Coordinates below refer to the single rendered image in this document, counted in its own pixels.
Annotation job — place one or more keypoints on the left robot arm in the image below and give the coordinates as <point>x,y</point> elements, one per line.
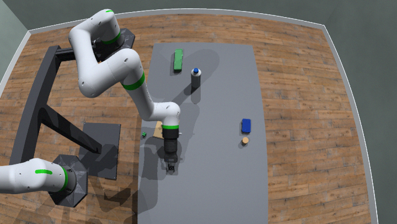
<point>124,67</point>

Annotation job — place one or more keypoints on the grey bottle with blue cap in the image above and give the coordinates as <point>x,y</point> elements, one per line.
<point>195,77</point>

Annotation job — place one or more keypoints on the tan flat mat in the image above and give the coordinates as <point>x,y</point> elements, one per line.
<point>158,130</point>

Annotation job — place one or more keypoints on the tan cylinder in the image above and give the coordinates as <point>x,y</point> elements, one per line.
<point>245,140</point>

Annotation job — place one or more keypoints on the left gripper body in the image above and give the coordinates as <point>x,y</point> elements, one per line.
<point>170,144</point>

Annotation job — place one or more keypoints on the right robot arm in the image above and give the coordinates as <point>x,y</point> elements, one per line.
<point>37,175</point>

